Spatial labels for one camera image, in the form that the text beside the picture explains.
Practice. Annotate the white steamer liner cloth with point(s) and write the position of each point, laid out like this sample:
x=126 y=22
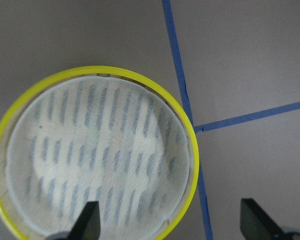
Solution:
x=97 y=155

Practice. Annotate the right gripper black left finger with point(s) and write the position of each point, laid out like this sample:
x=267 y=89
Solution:
x=88 y=224

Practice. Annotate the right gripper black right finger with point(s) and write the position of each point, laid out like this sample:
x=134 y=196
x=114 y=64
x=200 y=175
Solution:
x=256 y=224

